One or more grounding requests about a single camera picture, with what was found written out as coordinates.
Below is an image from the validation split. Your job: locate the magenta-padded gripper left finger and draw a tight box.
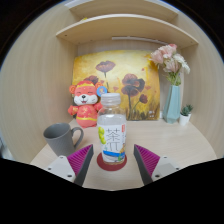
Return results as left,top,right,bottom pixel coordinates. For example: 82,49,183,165
45,143,95,187

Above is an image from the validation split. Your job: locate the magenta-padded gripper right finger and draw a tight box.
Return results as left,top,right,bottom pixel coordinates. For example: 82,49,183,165
132,143,181,187

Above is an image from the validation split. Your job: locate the clear drink bottle white label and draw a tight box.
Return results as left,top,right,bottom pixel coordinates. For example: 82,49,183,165
96,92,128,165

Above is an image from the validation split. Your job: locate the grey textured mug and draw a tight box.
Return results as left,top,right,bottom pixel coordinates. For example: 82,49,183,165
42,122,85,158

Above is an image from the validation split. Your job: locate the flat round red coaster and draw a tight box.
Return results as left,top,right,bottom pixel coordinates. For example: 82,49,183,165
96,152,129,172

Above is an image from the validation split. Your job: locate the red plush mouse toy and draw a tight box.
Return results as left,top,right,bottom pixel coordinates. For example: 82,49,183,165
67,79,109,129

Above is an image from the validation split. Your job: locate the small succulent in white pot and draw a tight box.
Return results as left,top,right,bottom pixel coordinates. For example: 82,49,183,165
178,103,195,127

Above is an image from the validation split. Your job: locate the teal faceted vase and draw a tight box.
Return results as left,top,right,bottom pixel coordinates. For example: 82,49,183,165
162,84,182,125

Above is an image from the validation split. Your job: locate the yellow poppy flower painting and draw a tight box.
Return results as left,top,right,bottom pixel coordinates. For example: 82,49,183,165
71,49,162,122

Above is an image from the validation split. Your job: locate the pink and white flower bouquet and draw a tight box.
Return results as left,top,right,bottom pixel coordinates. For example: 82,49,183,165
149,43,192,87

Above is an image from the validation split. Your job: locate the white light bar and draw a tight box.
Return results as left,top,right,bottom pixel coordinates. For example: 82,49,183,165
111,35,166,45

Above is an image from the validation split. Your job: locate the light wooden shelf unit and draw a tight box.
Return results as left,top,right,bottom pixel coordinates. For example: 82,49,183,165
55,0,200,51

